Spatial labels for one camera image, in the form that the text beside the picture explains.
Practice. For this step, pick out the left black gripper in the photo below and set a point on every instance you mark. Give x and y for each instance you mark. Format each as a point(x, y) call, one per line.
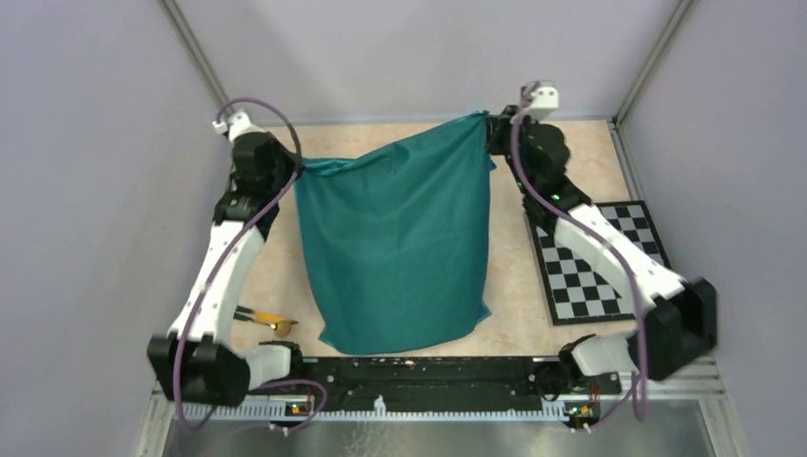
point(289, 156)

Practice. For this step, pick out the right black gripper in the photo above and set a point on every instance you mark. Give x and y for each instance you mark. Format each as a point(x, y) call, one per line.
point(497, 128)

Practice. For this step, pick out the teal cloth napkin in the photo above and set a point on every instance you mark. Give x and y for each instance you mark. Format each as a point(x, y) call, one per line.
point(396, 241)

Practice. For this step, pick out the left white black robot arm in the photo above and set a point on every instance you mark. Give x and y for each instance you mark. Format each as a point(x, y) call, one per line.
point(195, 362)

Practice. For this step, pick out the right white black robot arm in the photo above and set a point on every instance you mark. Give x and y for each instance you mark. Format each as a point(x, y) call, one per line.
point(676, 318)

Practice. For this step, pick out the black white checkerboard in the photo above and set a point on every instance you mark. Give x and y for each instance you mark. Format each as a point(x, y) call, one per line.
point(576, 294)

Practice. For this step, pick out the gold spoon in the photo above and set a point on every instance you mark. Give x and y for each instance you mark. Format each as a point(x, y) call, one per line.
point(280, 325)

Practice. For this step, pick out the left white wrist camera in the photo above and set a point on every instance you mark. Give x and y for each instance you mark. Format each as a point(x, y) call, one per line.
point(236, 125)

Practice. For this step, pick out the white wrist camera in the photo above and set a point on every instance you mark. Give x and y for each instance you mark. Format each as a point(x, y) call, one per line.
point(539, 99)
point(236, 125)

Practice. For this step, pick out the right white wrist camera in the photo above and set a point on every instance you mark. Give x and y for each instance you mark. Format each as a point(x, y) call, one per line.
point(539, 99)

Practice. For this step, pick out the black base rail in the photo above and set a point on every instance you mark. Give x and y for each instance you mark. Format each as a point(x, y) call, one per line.
point(433, 389)

